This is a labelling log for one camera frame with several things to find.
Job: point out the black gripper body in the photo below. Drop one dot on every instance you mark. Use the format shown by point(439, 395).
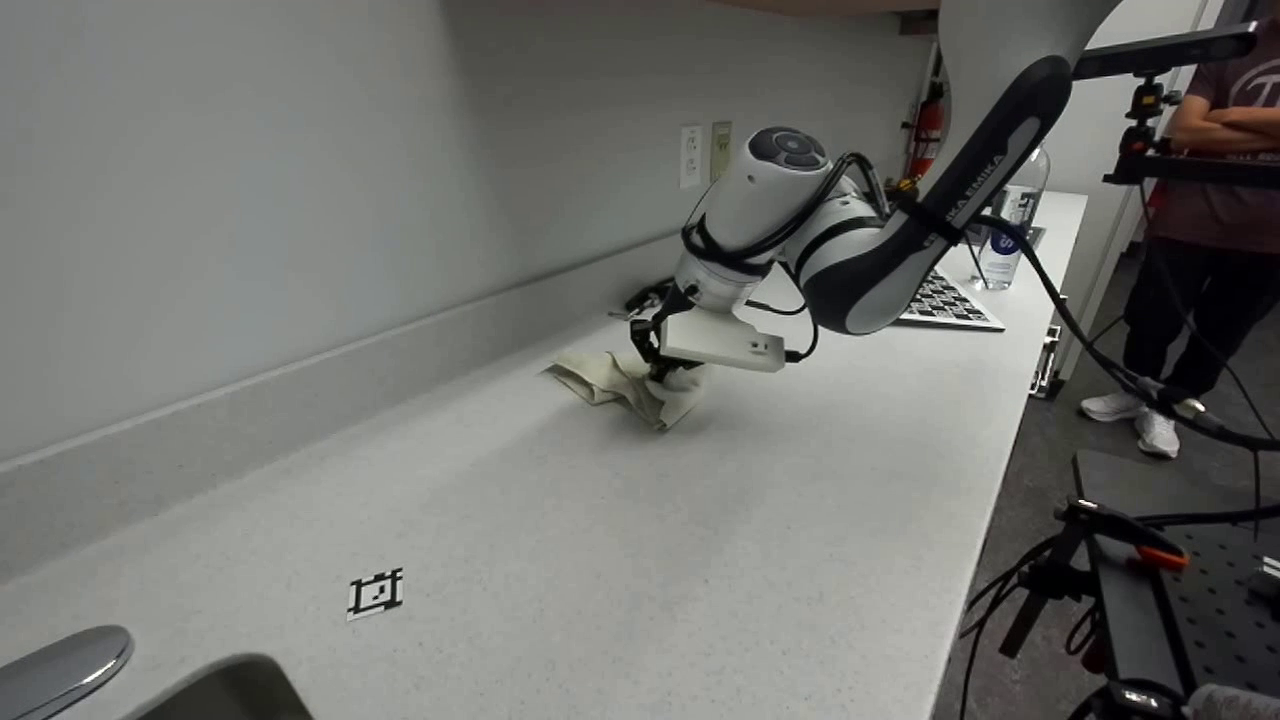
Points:
point(648, 324)

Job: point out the beige wiping cloth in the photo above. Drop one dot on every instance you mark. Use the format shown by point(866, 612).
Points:
point(586, 376)

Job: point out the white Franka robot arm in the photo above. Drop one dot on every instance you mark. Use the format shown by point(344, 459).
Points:
point(786, 201)

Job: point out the grey computer keyboard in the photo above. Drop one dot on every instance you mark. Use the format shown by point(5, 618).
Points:
point(952, 307)

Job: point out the red fire extinguisher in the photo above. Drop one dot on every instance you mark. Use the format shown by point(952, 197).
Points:
point(924, 126)

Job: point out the clear plastic water bottle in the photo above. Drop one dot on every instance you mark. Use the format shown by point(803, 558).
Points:
point(1025, 201)

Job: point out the black tripod stand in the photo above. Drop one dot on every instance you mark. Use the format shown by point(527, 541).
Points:
point(1143, 625)

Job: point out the standing person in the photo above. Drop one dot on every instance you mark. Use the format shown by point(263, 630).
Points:
point(1204, 267)

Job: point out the black perforated board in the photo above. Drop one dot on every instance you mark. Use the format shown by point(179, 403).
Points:
point(1234, 603)

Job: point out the metal faucet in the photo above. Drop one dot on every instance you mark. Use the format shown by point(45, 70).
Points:
point(60, 670)

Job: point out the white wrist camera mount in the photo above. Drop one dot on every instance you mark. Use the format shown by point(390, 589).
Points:
point(722, 346)

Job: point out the white wall outlet plate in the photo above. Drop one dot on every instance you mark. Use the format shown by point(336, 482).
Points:
point(688, 156)

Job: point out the yellowish wall plate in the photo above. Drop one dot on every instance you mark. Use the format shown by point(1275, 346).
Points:
point(722, 146)

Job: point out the black camera support bar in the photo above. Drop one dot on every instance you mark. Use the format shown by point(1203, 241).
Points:
point(1203, 171)

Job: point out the long black stereo camera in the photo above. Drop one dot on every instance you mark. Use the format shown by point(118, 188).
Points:
point(1165, 48)

